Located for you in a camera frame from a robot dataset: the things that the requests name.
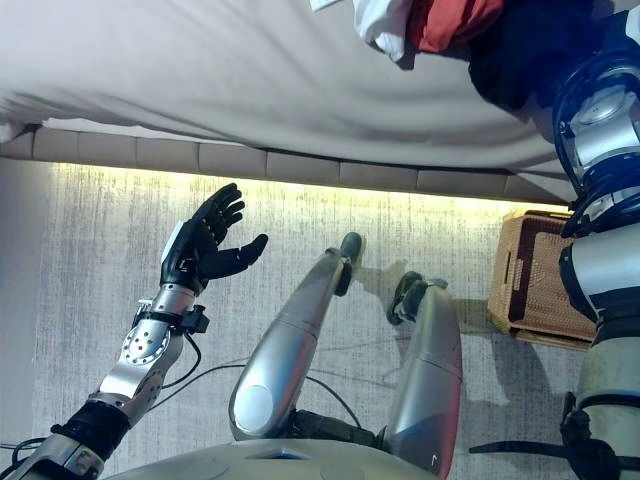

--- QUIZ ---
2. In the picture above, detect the bed with grey sheet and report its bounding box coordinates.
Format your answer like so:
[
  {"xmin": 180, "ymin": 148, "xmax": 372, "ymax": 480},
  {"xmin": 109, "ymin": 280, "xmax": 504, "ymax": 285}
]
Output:
[{"xmin": 0, "ymin": 0, "xmax": 640, "ymax": 184}]

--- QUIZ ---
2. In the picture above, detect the red garment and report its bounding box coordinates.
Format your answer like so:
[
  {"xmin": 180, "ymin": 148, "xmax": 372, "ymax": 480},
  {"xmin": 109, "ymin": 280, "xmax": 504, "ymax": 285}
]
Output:
[{"xmin": 417, "ymin": 0, "xmax": 507, "ymax": 54}]

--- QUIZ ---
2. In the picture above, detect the white garment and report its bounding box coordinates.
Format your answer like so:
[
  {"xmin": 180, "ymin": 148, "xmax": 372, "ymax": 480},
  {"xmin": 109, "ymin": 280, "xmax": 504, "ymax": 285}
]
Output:
[{"xmin": 351, "ymin": 0, "xmax": 422, "ymax": 65}]

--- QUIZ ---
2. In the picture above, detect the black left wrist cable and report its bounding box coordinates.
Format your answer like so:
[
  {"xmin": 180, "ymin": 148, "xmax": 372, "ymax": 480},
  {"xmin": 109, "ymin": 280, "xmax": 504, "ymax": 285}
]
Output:
[{"xmin": 162, "ymin": 330, "xmax": 204, "ymax": 390}]

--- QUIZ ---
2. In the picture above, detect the black garment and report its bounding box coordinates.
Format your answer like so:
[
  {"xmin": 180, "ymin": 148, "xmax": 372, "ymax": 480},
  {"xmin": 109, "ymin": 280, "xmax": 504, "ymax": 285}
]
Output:
[{"xmin": 467, "ymin": 0, "xmax": 604, "ymax": 112}]

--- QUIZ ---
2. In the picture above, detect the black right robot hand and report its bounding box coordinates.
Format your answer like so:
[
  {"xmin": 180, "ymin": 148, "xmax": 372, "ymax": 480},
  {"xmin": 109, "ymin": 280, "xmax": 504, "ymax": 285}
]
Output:
[{"xmin": 597, "ymin": 0, "xmax": 640, "ymax": 56}]

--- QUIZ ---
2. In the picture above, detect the grey robot torso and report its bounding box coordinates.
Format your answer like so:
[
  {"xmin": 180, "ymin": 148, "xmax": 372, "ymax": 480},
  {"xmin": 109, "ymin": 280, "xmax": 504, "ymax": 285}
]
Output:
[{"xmin": 107, "ymin": 439, "xmax": 436, "ymax": 480}]

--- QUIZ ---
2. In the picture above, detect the grey patterned rug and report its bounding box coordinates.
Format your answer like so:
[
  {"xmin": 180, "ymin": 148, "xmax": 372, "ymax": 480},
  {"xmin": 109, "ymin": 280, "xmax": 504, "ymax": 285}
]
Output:
[{"xmin": 0, "ymin": 159, "xmax": 601, "ymax": 480}]

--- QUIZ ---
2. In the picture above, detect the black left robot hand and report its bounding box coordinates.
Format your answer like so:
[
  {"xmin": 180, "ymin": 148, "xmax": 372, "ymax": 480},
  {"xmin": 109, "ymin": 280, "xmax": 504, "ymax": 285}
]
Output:
[{"xmin": 159, "ymin": 182, "xmax": 270, "ymax": 294}]

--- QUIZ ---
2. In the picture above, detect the thin floor cable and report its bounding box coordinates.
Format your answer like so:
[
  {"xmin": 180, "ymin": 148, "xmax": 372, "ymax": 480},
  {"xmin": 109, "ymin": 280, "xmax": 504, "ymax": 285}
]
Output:
[{"xmin": 162, "ymin": 362, "xmax": 362, "ymax": 431}]

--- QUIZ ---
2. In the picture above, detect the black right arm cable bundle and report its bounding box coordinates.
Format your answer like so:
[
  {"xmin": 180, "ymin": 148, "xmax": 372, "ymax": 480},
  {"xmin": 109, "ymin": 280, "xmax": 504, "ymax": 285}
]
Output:
[{"xmin": 552, "ymin": 49, "xmax": 640, "ymax": 239}]

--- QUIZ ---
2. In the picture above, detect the woven wicker basket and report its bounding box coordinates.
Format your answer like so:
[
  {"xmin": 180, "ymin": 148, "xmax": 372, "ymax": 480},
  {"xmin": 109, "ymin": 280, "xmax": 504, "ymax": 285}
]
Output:
[{"xmin": 488, "ymin": 209, "xmax": 599, "ymax": 352}]

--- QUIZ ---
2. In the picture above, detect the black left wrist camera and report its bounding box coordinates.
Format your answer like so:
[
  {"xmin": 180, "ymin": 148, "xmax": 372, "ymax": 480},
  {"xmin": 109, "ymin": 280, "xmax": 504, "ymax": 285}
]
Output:
[{"xmin": 180, "ymin": 304, "xmax": 209, "ymax": 334}]

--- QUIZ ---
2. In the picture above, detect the silver right robot leg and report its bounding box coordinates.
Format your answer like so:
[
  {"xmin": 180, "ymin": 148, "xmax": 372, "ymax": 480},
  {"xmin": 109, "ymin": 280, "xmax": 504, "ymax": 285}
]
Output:
[{"xmin": 384, "ymin": 271, "xmax": 464, "ymax": 477}]

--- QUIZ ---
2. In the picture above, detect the beige upholstered bed frame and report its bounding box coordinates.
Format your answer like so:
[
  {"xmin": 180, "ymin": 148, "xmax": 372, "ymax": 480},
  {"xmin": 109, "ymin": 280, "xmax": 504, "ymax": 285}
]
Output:
[{"xmin": 0, "ymin": 124, "xmax": 576, "ymax": 206}]

